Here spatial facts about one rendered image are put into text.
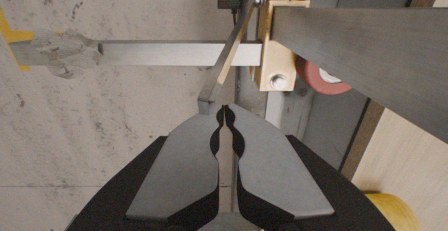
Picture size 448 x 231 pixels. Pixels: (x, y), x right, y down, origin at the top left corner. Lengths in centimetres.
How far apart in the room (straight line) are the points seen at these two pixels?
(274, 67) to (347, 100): 26
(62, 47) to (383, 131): 46
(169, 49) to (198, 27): 86
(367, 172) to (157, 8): 109
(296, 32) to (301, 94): 42
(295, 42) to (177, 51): 15
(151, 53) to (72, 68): 11
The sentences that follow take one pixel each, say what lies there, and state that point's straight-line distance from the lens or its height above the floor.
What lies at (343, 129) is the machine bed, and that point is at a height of 77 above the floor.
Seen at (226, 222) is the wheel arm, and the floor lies 95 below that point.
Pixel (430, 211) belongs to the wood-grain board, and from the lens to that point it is 58.
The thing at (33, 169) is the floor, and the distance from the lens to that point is 221.
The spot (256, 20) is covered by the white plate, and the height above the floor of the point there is 80.
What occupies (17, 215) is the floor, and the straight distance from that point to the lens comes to 285.
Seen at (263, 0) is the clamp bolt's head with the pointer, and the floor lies 85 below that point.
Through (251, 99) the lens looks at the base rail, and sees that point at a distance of 47.
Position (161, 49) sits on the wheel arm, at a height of 86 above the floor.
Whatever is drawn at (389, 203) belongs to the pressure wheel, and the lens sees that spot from 41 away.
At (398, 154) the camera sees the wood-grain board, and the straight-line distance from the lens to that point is 41.
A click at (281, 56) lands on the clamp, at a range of 26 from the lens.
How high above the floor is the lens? 112
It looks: 62 degrees down
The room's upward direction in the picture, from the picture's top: 177 degrees clockwise
